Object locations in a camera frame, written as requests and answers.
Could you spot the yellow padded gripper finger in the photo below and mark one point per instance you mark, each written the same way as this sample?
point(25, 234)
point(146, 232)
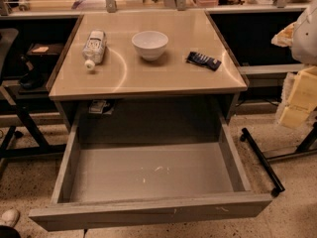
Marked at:
point(302, 98)

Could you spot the blue rxbar blueberry wrapper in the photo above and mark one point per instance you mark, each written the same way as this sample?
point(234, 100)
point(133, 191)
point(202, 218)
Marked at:
point(203, 61)

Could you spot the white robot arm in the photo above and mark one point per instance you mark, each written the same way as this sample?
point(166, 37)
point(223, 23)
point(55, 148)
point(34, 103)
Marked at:
point(304, 46)

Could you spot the open grey top drawer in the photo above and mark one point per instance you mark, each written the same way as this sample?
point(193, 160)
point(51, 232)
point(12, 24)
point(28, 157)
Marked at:
point(149, 162)

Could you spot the black cart leg with wheels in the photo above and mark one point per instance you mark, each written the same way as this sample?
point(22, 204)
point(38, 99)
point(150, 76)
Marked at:
point(278, 187)

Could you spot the wooden cabinet table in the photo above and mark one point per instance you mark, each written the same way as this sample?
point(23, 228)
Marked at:
point(123, 73)

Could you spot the white ceramic bowl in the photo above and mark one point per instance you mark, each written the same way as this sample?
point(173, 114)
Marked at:
point(150, 45)

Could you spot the white label under table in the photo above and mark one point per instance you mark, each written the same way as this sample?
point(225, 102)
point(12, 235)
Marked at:
point(96, 106)

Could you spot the clear plastic water bottle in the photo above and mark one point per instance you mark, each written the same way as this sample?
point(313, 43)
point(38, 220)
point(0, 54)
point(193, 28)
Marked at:
point(94, 49)

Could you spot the dark box with tan note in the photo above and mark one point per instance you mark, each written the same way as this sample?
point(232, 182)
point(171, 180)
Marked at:
point(45, 49)

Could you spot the white shoe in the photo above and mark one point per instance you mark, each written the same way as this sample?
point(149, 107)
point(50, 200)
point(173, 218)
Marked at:
point(10, 218)

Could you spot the black chair frame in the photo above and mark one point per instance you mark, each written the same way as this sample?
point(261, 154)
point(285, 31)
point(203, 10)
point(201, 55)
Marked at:
point(8, 37)

